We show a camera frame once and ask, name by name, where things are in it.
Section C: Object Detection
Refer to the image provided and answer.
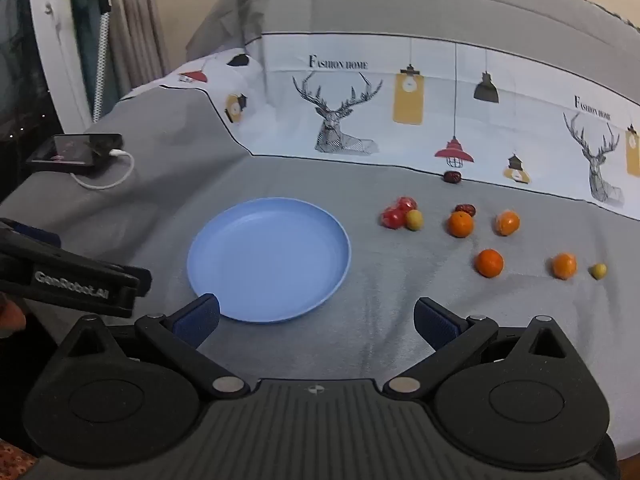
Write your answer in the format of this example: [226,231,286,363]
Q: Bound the striped pole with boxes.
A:
[92,10,113,123]

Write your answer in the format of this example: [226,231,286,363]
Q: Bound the black smartphone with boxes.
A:
[26,133,124,177]

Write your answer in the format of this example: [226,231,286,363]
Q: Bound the white charging cable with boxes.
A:
[70,148,136,191]

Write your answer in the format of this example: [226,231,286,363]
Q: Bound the white window frame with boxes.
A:
[25,0,96,126]

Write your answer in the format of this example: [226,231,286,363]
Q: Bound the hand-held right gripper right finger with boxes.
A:
[382,296,577,401]

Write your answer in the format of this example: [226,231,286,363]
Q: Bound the red patterned cloth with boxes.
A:
[0,440,38,480]

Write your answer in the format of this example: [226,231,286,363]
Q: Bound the plastic-wrapped mandarin orange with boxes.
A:
[551,252,578,280]
[493,210,521,237]

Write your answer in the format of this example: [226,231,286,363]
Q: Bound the blue plate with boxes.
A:
[186,197,352,324]

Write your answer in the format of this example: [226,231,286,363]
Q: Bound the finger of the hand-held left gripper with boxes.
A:
[0,217,62,250]

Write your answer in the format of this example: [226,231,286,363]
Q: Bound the person's left hand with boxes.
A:
[0,296,27,339]

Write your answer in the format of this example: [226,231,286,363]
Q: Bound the grey curtain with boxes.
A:
[107,0,171,91]

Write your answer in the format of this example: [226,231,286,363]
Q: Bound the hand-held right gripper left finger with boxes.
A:
[60,293,251,401]

